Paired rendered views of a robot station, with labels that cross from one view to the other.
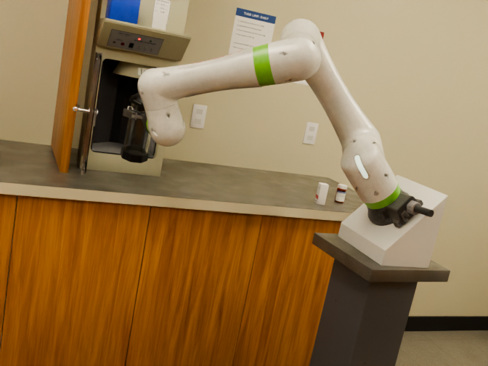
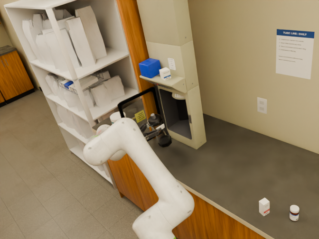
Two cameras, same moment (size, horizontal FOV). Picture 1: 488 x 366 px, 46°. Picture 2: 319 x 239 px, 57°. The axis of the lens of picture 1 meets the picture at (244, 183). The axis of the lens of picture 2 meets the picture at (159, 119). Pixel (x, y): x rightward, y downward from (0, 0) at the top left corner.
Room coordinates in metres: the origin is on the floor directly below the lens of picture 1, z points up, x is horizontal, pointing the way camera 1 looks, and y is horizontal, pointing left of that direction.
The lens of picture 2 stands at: (1.74, -1.23, 2.27)
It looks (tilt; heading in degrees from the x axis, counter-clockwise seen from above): 32 degrees down; 79
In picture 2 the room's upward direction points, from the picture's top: 13 degrees counter-clockwise
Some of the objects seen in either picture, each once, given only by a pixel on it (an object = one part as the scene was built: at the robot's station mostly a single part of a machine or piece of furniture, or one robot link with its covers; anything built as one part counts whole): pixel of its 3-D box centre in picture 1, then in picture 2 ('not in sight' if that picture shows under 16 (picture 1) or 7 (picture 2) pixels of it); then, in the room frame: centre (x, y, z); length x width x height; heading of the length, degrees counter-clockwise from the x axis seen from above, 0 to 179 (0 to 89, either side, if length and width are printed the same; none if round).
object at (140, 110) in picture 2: (90, 110); (142, 118); (1.98, 0.57, 1.19); 0.30 x 0.01 x 0.40; 17
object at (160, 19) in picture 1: (160, 21); (164, 73); (2.17, 0.42, 1.54); 0.05 x 0.05 x 0.06; 8
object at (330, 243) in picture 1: (378, 256); not in sight; (1.81, -0.48, 0.92); 0.32 x 0.32 x 0.04; 28
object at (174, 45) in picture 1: (144, 40); (162, 83); (2.15, 0.46, 1.46); 0.32 x 0.12 x 0.10; 114
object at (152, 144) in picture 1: (124, 105); (187, 105); (2.31, 0.54, 1.19); 0.26 x 0.24 x 0.35; 114
